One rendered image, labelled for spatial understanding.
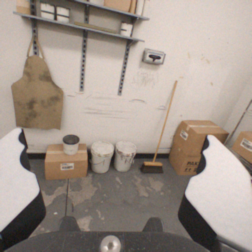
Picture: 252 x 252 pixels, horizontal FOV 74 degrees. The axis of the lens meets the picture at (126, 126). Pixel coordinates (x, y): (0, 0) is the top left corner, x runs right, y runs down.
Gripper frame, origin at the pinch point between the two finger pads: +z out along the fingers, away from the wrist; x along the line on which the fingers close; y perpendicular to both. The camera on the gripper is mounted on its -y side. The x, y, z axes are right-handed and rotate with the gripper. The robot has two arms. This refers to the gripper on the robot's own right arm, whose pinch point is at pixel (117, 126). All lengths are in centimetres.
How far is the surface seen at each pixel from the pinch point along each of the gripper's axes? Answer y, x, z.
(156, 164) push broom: 164, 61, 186
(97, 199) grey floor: 166, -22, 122
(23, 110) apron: 75, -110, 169
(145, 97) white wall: 66, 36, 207
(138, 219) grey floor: 173, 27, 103
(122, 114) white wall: 89, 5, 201
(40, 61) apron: 21, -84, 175
